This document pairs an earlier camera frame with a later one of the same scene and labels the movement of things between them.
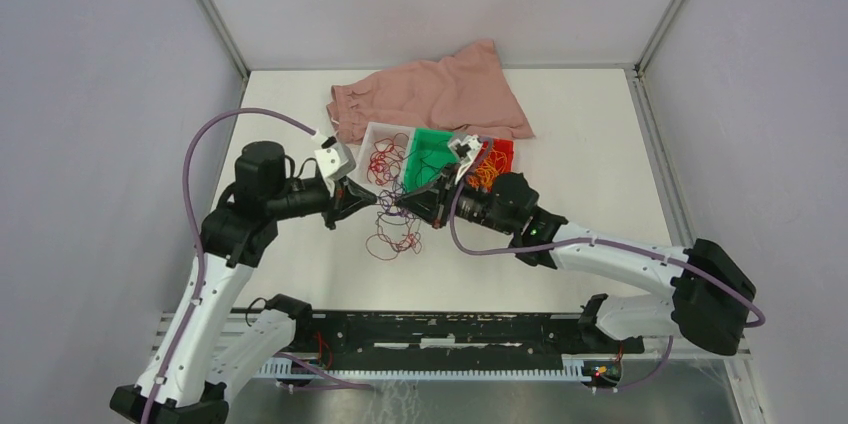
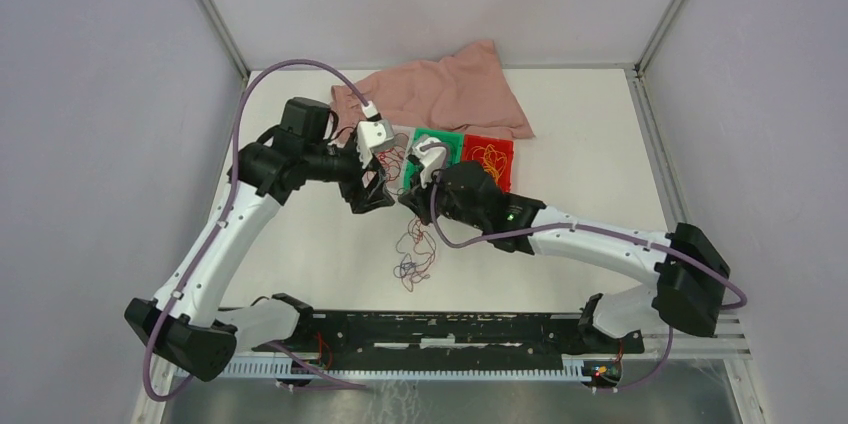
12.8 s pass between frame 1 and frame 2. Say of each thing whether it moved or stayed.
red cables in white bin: stayed
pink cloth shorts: stayed
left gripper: moved
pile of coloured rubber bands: moved
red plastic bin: stayed
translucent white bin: stayed
